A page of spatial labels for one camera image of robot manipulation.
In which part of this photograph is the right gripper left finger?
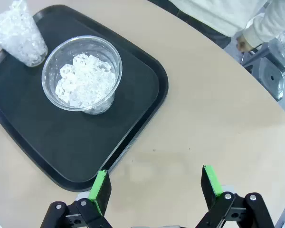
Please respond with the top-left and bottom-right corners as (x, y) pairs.
(40, 170), (115, 228)

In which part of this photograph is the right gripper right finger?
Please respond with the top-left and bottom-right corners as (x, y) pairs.
(196, 165), (276, 228)

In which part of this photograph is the clear plastic cup with ice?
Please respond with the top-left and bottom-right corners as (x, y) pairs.
(41, 35), (123, 115)
(0, 0), (48, 67)

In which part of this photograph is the person's left forearm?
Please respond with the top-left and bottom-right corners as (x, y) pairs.
(242, 4), (285, 48)

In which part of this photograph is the person's left hand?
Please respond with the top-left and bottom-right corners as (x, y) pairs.
(236, 35), (255, 53)

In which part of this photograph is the black plastic tray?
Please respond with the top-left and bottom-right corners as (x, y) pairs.
(0, 4), (169, 192)

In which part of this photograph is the grey metal stool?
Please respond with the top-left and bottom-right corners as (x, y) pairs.
(239, 44), (285, 102)

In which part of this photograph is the person in grey sweatshirt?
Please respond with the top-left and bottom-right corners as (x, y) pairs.
(167, 0), (269, 49)

